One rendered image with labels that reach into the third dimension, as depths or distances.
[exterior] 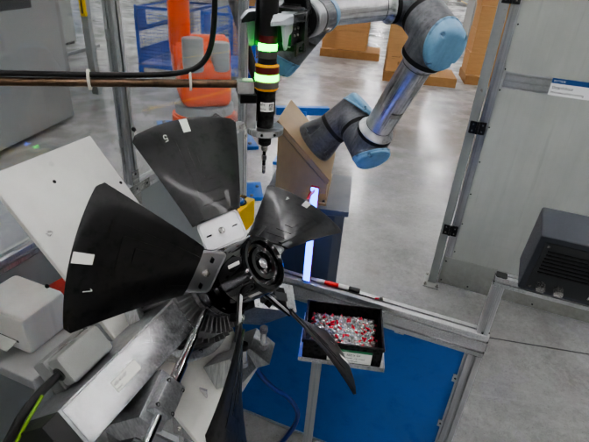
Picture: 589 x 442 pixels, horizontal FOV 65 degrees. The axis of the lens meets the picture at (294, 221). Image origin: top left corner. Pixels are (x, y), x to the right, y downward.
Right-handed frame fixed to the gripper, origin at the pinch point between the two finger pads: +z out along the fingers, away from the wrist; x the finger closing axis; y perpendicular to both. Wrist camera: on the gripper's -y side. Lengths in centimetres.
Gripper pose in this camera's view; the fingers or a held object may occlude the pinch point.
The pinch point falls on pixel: (259, 17)
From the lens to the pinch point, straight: 83.9
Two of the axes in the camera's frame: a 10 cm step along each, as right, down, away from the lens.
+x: -9.2, -2.3, 3.0
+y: -0.6, 8.7, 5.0
